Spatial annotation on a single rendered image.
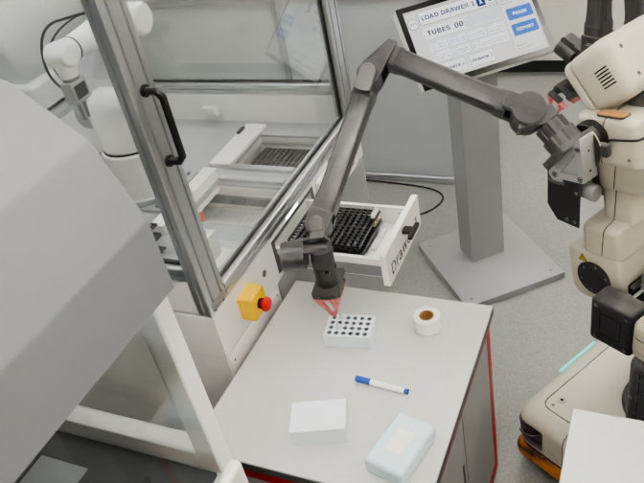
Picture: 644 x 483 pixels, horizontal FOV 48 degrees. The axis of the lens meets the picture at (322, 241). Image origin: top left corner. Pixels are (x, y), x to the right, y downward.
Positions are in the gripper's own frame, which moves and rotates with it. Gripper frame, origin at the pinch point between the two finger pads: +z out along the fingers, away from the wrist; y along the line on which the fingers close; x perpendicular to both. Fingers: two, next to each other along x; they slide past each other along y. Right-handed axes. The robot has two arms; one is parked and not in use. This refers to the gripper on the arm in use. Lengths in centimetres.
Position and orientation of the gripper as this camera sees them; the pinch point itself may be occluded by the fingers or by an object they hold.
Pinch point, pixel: (334, 309)
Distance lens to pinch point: 182.7
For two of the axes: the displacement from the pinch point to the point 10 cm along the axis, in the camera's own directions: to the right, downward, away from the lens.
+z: 1.9, 8.0, 5.7
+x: 9.6, -0.2, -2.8
